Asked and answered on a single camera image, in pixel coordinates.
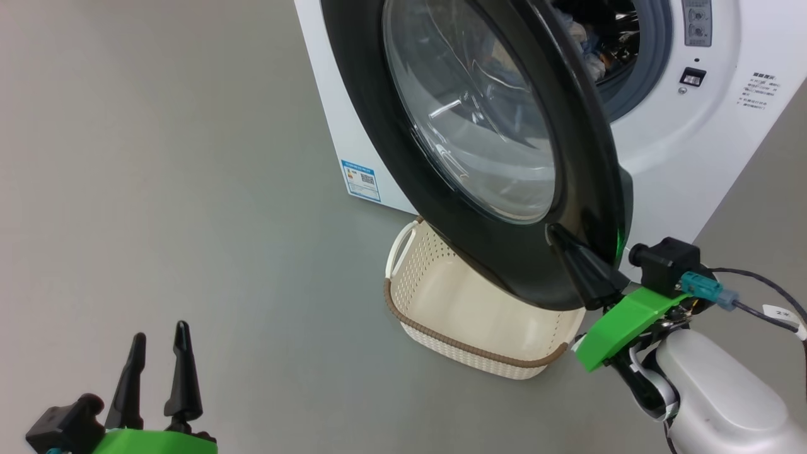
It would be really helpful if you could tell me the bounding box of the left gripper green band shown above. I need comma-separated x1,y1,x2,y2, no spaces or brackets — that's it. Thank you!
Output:
91,320,218,454

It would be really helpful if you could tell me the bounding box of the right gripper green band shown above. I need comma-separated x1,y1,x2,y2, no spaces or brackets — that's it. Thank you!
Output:
547,224,691,373

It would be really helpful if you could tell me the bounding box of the blue garment with orange print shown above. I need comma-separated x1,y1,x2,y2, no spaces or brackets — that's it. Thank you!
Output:
555,6,637,83

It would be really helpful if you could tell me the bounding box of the black round glass washer door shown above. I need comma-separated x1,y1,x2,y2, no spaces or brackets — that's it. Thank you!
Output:
320,0,633,311

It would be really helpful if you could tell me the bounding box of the cream plastic basket brown rim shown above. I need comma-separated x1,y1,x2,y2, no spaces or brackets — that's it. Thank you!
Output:
384,216,587,380

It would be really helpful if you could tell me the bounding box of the white front-load washing machine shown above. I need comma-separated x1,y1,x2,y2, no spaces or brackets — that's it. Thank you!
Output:
294,0,807,272

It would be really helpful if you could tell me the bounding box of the grey rubber door gasket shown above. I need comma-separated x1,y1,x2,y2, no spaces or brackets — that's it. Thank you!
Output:
596,0,674,124

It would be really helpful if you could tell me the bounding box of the blue energy label sticker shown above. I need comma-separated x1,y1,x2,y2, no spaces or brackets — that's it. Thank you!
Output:
341,160,382,202

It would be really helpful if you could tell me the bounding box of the grey warning label sticker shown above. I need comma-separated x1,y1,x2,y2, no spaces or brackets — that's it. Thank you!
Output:
681,0,714,47

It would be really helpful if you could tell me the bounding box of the right camera cable teal plug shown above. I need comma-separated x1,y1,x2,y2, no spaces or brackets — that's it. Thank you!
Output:
680,268,807,341

